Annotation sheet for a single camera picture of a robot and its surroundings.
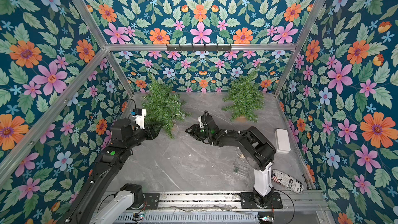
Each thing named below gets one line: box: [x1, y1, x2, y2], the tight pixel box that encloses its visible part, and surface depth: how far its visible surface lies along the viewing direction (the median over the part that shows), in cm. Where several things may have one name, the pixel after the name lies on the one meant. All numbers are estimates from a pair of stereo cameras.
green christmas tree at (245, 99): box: [221, 70, 265, 123], surface depth 87 cm
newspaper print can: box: [271, 169, 305, 194], surface depth 78 cm
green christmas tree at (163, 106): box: [141, 73, 191, 139], surface depth 80 cm
